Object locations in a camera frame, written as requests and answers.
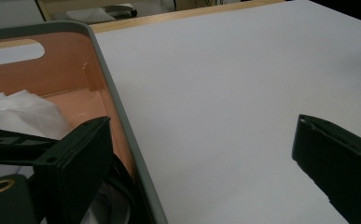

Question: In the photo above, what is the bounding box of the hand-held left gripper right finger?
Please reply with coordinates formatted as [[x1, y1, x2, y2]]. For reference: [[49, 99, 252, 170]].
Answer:
[[291, 114, 361, 224]]

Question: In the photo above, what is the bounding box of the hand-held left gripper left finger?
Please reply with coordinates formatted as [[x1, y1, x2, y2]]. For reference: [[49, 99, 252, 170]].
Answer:
[[33, 116, 114, 224]]

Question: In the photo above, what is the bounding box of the white underwear with black waistband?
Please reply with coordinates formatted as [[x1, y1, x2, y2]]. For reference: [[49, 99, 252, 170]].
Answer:
[[0, 90, 139, 224]]

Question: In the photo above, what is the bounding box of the orange basket with grey rim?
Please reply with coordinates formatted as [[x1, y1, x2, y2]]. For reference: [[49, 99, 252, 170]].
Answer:
[[0, 21, 170, 224]]

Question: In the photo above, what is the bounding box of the white perforated footrest on casters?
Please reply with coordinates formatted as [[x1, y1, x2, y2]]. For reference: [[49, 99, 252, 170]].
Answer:
[[64, 7, 118, 25]]

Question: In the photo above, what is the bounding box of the black curtain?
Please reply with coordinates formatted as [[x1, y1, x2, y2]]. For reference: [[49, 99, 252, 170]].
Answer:
[[308, 0, 361, 26]]

